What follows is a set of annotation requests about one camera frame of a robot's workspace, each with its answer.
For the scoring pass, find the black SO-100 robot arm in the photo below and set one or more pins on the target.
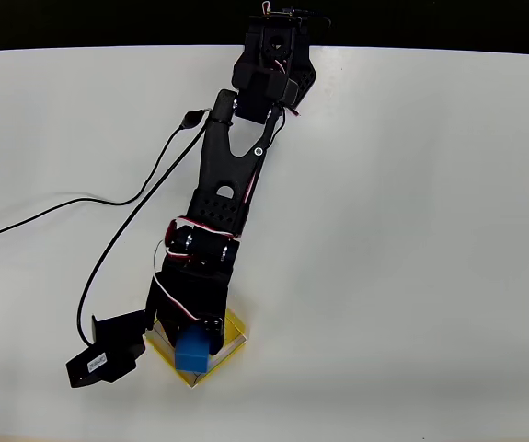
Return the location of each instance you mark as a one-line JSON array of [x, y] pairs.
[[220, 170]]

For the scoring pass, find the black camera on gripper mount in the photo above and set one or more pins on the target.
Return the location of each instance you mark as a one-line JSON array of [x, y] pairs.
[[107, 354]]

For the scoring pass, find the blue cube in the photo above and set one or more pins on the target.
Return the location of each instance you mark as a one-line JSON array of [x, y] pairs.
[[192, 352]]

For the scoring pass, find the yellow square tray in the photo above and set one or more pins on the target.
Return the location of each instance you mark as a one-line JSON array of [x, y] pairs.
[[234, 333]]

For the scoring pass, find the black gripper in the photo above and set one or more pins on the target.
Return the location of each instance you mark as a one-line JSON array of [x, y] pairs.
[[175, 313]]

